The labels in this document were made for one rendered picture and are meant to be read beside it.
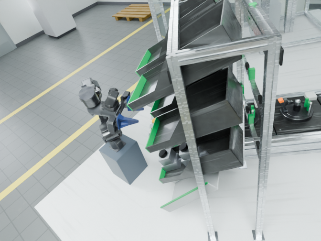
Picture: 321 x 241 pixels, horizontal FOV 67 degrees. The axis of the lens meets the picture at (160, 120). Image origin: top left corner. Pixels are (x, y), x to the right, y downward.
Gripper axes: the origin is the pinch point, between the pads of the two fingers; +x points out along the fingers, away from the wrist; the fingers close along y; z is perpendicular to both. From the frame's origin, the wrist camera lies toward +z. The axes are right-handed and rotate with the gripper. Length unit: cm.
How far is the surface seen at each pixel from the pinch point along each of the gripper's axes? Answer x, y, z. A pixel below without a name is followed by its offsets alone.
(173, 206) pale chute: 20.8, -21.5, -22.6
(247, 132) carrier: 48, 23, -23
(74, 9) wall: -392, 597, -214
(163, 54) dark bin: 13.1, -6.5, 30.1
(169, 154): 17.4, -15.5, 0.0
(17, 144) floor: -204, 91, -186
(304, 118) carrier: 72, 30, -15
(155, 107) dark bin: 9.5, -2.7, 7.6
